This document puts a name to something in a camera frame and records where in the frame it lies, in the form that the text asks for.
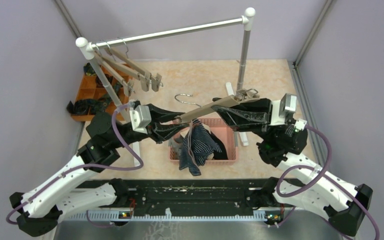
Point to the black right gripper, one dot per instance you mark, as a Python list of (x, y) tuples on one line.
[(237, 117)]

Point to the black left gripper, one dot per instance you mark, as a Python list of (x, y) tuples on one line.
[(159, 131)]

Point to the dark striped underwear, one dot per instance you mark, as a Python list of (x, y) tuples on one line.
[(194, 171)]

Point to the navy blue underwear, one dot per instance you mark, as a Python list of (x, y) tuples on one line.
[(208, 127)]

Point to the black underwear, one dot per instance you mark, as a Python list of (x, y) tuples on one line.
[(222, 154)]

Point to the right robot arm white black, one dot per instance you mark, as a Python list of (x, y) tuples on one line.
[(342, 204)]

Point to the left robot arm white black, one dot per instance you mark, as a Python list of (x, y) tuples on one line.
[(44, 207)]

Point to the pink plastic basket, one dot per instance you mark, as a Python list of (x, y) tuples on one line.
[(228, 138)]

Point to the orange wooden divider tray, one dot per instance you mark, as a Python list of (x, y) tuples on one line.
[(92, 88)]

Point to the black rolled cloth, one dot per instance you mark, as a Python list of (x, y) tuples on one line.
[(80, 107)]

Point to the green patterned rolled cloth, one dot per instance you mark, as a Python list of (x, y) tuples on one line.
[(88, 70)]

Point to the white metal clothes rack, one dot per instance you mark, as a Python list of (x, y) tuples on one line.
[(165, 33)]

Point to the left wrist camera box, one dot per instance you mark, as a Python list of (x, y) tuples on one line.
[(140, 118)]

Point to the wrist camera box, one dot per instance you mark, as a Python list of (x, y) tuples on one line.
[(140, 118), (283, 111)]

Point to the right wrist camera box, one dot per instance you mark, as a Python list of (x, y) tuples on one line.
[(283, 111)]

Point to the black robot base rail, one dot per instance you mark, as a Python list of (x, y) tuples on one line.
[(198, 200)]

